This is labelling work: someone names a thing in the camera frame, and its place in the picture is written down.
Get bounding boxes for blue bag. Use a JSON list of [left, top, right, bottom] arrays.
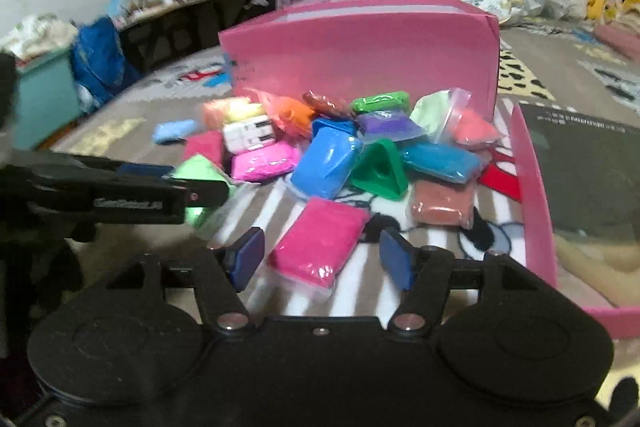
[[69, 16, 142, 106]]

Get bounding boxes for black low shelf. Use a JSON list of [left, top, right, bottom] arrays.
[[116, 0, 277, 74]]

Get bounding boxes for pink cardboard box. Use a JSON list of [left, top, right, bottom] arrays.
[[218, 0, 501, 115]]

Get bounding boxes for green triangular plastic mould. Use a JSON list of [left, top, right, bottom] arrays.
[[349, 138, 412, 202]]

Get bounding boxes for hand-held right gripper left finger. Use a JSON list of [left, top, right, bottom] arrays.
[[107, 227, 266, 339]]

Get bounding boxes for teal storage box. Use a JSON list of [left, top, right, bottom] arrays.
[[14, 46, 85, 150]]

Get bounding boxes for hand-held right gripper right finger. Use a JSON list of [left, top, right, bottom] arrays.
[[378, 228, 540, 339]]

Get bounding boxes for pink rolled cloth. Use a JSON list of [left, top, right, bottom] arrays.
[[594, 23, 640, 60]]

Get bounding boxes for magenta clay packet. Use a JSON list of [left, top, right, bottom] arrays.
[[266, 196, 372, 304]]

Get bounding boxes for pile of coloured clay bags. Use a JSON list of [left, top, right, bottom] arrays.
[[151, 87, 504, 230]]

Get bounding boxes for dark printed sheet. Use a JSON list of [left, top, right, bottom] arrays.
[[518, 101, 640, 253]]

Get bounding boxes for pink box lid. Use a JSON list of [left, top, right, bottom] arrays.
[[509, 103, 640, 340]]

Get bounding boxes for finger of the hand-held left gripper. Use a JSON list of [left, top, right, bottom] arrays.
[[90, 178, 231, 226], [50, 151, 175, 182]]

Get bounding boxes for light green clay packet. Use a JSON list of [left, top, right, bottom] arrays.
[[172, 155, 239, 232]]

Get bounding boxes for pale cloth heap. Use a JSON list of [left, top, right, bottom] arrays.
[[0, 16, 80, 62]]

